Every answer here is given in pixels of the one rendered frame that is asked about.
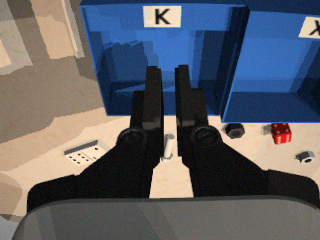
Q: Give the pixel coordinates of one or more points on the blue bin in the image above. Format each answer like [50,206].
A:
[277,80]

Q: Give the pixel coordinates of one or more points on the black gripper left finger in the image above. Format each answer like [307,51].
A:
[126,170]

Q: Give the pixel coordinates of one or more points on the red die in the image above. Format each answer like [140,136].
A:
[281,133]

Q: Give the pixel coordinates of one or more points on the white domino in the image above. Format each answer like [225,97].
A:
[86,153]

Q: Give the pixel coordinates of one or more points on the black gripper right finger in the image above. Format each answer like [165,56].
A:
[220,169]

